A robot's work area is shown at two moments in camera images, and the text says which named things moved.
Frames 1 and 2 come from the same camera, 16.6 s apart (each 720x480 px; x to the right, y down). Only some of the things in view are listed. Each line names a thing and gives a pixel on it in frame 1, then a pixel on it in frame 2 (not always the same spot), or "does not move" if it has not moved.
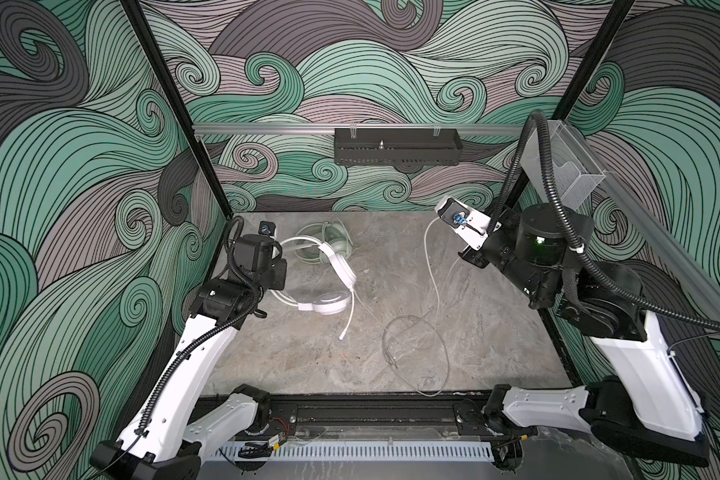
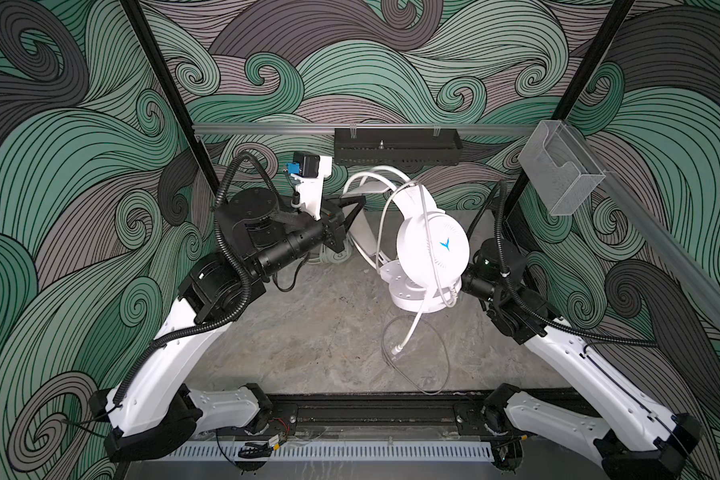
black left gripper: (279, 271) to (334, 222)
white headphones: (328, 303) to (401, 226)
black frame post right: (582, 75) does not move
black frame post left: (178, 96) does not move
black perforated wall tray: (398, 146) does not move
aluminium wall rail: (359, 128) does not move
